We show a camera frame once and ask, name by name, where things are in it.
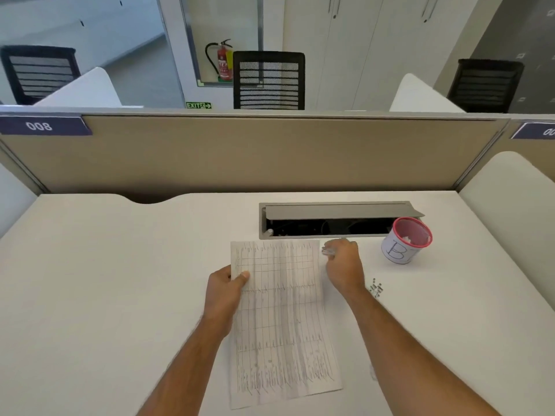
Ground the beige desk partition panel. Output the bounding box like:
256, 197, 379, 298
0, 109, 511, 204

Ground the person's right hand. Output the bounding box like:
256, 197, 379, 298
324, 238, 366, 298

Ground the printed table paper sheet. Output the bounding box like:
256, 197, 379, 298
229, 239, 343, 410

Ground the person's left forearm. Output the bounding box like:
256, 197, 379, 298
136, 315, 232, 416

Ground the white cup with red rim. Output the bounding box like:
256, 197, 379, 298
381, 217, 433, 265

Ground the blue desk number label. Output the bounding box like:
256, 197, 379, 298
0, 116, 93, 136
510, 121, 555, 140

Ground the white side divider panel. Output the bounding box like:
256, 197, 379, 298
32, 67, 123, 107
389, 73, 467, 113
0, 162, 39, 239
459, 151, 555, 312

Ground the person's right forearm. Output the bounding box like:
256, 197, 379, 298
346, 287, 504, 416

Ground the grey desk cable tray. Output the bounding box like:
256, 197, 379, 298
259, 201, 426, 240

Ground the glass door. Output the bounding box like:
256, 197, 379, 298
156, 0, 287, 109

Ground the red fire extinguisher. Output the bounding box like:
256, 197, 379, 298
205, 39, 234, 83

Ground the person's left hand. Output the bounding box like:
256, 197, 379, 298
202, 265, 251, 341

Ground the black mesh office chair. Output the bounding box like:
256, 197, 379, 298
447, 59, 525, 114
233, 51, 306, 111
0, 45, 82, 105

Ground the white cabinet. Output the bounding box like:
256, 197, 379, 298
283, 0, 506, 112

